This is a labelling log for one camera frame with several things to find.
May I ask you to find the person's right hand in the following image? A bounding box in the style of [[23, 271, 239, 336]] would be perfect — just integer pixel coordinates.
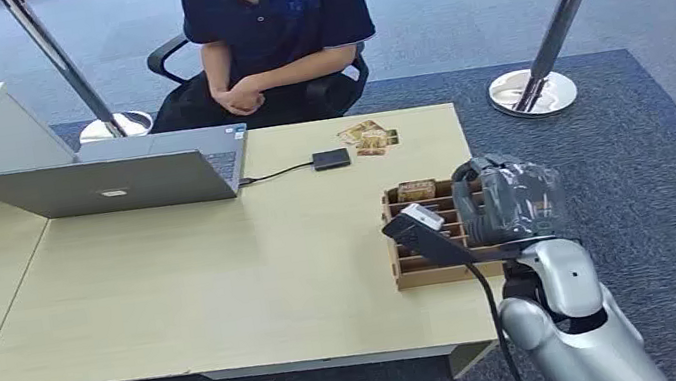
[[211, 86, 250, 122]]

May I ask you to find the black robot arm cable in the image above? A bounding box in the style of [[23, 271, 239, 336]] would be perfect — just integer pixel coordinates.
[[463, 254, 532, 381]]

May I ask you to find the black external drive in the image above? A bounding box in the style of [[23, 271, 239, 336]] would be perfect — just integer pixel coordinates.
[[310, 146, 354, 174]]

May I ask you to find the wooden slotted card holder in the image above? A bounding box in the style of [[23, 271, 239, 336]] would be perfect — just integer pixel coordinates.
[[378, 171, 506, 293]]

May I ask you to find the person's left hand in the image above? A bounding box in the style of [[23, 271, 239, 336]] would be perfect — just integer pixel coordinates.
[[225, 73, 269, 116]]

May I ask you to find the black laptop cable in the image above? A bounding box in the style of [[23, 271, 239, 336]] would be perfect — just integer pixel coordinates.
[[235, 159, 319, 188]]

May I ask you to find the chrome stanchion post with base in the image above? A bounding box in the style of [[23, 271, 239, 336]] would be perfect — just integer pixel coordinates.
[[0, 0, 158, 156], [473, 0, 655, 126]]

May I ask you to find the dark blue floor rug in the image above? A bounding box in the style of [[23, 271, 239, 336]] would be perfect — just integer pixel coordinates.
[[0, 31, 676, 381]]

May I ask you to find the person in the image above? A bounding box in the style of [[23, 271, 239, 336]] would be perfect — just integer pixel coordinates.
[[132, 0, 389, 145]]

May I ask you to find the black office chair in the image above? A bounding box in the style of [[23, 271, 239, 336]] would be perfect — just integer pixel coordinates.
[[137, 0, 391, 143]]

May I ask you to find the grey laptop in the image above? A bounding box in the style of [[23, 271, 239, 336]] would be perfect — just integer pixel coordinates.
[[0, 118, 259, 235]]

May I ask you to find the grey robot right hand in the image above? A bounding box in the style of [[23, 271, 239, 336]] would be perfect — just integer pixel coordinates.
[[446, 143, 574, 254]]

